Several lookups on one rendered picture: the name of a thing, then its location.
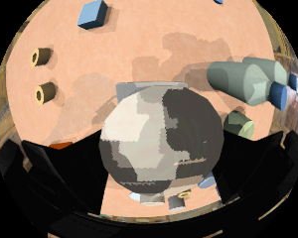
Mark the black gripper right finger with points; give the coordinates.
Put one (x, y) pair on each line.
(239, 160)

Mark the light blue block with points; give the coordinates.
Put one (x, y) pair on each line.
(92, 15)

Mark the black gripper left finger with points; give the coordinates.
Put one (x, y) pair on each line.
(78, 166)

